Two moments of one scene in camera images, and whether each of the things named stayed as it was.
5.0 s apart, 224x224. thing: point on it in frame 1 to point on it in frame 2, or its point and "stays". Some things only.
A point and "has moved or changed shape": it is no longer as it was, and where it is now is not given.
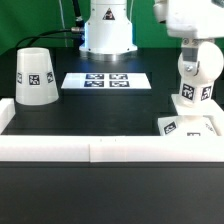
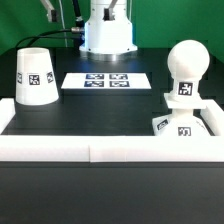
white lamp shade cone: (36, 82) stays
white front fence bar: (112, 149) stays
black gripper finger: (190, 54) to (108, 12)
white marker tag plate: (107, 80) stays
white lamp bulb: (198, 90) has moved or changed shape
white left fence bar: (7, 112) stays
